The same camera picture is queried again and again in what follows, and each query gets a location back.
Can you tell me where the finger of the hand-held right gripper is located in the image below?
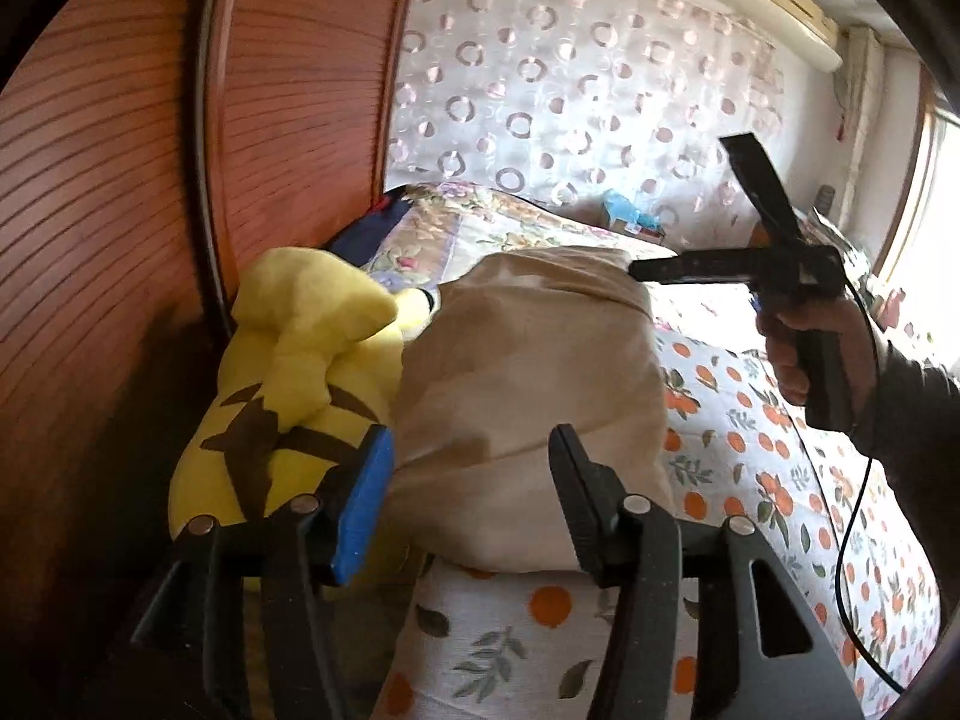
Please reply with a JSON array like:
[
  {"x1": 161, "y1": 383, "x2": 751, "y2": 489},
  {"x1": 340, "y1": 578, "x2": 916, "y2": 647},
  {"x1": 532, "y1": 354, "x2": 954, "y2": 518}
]
[
  {"x1": 628, "y1": 250, "x2": 759, "y2": 287},
  {"x1": 718, "y1": 132, "x2": 804, "y2": 242}
]

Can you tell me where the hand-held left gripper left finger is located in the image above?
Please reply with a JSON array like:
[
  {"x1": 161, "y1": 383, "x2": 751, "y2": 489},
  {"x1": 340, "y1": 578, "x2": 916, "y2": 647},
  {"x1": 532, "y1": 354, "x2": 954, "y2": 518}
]
[{"x1": 131, "y1": 424, "x2": 396, "y2": 720}]

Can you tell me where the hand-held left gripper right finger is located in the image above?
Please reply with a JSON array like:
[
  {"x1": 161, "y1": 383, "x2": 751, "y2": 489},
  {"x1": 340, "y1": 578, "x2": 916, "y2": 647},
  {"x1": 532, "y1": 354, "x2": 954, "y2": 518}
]
[{"x1": 547, "y1": 424, "x2": 863, "y2": 720}]

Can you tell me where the person's right forearm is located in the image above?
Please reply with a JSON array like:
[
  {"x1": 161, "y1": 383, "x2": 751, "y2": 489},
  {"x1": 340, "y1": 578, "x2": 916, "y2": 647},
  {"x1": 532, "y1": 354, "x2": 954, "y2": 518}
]
[{"x1": 855, "y1": 345, "x2": 960, "y2": 481}]

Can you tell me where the person's right hand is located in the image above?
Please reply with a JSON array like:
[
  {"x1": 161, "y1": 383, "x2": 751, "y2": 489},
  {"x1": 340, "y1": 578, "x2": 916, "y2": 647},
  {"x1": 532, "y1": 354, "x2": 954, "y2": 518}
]
[{"x1": 754, "y1": 295, "x2": 881, "y2": 436}]

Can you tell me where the cardboard box with blue items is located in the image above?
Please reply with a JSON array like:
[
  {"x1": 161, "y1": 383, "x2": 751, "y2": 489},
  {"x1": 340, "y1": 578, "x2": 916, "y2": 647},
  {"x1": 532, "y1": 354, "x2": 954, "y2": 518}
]
[{"x1": 598, "y1": 191, "x2": 665, "y2": 237}]

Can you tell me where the white patterned side curtain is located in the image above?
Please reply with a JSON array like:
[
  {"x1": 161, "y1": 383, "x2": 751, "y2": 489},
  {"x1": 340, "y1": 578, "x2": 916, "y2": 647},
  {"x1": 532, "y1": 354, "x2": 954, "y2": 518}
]
[{"x1": 836, "y1": 26, "x2": 886, "y2": 241}]

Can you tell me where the window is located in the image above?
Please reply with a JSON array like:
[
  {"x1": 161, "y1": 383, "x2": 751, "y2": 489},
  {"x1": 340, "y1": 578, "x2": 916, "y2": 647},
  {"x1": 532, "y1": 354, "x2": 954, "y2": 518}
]
[{"x1": 870, "y1": 67, "x2": 960, "y2": 301}]

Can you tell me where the orange fruit print bed sheet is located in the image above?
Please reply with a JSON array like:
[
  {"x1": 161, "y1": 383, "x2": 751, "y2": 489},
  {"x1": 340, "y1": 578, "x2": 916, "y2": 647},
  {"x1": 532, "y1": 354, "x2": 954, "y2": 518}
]
[{"x1": 375, "y1": 292, "x2": 942, "y2": 720}]

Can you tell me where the yellow plush toy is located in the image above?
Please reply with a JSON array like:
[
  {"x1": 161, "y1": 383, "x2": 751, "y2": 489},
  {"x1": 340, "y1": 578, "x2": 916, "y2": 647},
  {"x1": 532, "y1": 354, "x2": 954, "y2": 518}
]
[{"x1": 166, "y1": 244, "x2": 440, "y2": 590}]

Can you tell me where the floral blanket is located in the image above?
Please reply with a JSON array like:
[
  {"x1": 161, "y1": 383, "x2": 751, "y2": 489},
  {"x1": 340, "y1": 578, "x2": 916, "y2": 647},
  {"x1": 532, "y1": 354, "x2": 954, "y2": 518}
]
[{"x1": 364, "y1": 181, "x2": 680, "y2": 293}]

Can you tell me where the circle pattern sheer curtain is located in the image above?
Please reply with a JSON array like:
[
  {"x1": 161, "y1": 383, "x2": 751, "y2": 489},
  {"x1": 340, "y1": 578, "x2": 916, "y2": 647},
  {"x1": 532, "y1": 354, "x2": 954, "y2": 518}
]
[{"x1": 382, "y1": 0, "x2": 785, "y2": 248}]

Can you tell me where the wooden headboard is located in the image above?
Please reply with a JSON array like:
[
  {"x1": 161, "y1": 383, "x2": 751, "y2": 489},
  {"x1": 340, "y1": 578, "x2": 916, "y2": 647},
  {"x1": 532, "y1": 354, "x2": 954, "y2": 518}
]
[{"x1": 0, "y1": 0, "x2": 425, "y2": 691}]

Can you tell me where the wall air conditioner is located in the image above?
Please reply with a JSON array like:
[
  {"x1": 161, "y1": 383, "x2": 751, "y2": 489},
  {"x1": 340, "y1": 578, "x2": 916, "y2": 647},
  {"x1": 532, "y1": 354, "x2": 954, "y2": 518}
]
[{"x1": 718, "y1": 0, "x2": 845, "y2": 72}]

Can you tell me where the black cable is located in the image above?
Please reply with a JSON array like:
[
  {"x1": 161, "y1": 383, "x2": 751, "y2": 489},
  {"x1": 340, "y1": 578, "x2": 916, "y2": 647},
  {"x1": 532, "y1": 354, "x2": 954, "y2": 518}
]
[{"x1": 832, "y1": 270, "x2": 905, "y2": 695}]

